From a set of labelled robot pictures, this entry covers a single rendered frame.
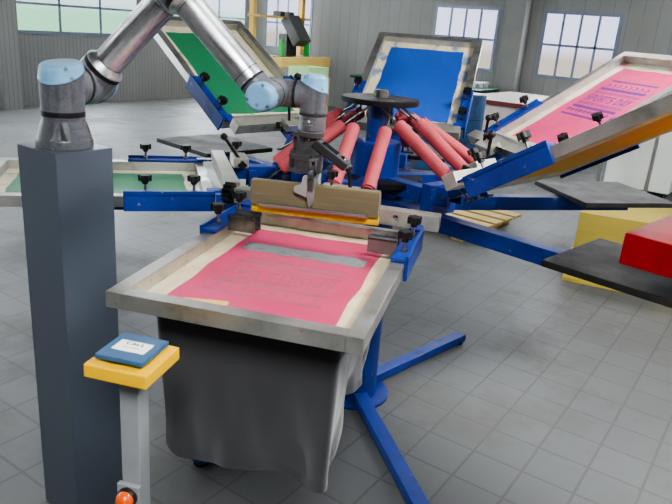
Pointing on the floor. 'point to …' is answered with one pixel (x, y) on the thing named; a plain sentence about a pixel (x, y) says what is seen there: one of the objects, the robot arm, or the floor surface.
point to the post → (134, 413)
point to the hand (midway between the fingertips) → (314, 201)
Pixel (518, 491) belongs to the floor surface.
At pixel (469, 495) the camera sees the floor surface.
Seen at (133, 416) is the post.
